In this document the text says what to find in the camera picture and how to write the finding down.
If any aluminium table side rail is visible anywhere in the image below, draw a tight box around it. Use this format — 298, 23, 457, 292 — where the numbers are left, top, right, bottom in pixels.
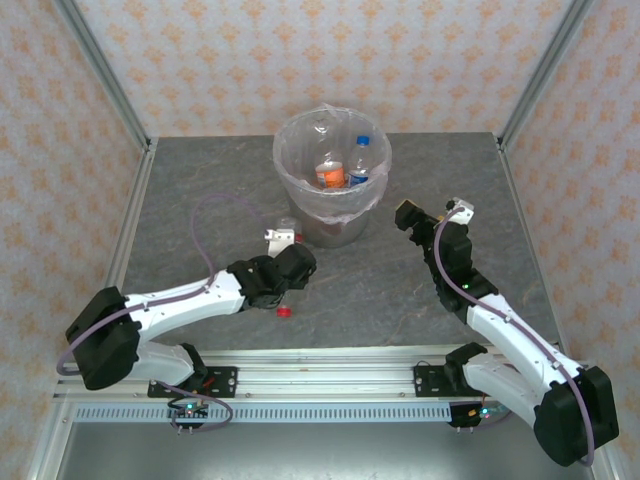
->
27, 137, 160, 480
497, 134, 617, 480

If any slotted grey cable duct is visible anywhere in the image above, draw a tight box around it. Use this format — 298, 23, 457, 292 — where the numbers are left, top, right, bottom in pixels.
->
74, 405, 451, 424

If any clear plastic bin liner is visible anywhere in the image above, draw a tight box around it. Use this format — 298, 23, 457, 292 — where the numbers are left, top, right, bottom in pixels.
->
272, 102, 394, 226

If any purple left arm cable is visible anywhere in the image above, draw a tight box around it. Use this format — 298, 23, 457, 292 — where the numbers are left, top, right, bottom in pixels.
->
56, 193, 236, 434

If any grey metal shelf panel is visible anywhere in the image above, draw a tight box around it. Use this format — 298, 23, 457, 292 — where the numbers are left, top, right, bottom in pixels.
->
54, 422, 596, 480

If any clear bottle red cap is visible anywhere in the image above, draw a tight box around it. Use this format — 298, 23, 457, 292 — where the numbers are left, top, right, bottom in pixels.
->
273, 216, 305, 320

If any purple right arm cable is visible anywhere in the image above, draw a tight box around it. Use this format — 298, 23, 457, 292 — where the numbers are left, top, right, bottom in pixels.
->
432, 207, 599, 469

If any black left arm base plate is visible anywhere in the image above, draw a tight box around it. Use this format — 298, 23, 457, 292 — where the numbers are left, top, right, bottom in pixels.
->
147, 366, 239, 399

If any grey plastic bin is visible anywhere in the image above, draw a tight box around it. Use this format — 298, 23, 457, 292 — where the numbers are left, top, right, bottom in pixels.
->
272, 102, 394, 250

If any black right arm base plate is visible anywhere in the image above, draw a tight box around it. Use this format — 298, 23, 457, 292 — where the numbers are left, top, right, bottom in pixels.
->
413, 363, 466, 399

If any blue label cola bottle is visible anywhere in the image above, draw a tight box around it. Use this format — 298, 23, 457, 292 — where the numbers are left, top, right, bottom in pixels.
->
346, 134, 375, 189

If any aluminium frame post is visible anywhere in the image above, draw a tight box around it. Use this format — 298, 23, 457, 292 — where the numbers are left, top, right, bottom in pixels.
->
52, 0, 152, 152
499, 0, 596, 149

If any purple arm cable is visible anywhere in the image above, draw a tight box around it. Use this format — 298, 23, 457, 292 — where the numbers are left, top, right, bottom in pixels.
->
56, 193, 236, 434
432, 207, 599, 469

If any orange label bottle orange cap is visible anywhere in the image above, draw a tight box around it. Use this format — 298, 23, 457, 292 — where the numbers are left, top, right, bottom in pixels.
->
313, 158, 348, 191

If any aluminium mounting rail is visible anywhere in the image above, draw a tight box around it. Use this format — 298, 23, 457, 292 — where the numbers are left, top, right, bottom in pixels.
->
52, 343, 599, 401

